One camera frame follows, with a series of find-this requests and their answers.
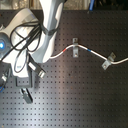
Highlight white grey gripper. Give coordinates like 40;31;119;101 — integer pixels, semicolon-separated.
11;50;45;104

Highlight white cable with markers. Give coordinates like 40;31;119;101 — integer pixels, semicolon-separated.
48;44;128;65

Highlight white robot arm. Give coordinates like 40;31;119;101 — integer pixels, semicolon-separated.
0;0;65;90

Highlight black perforated breadboard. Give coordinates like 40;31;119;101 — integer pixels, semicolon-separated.
0;11;128;128

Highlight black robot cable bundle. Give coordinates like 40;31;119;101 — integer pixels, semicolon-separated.
0;21;51;62

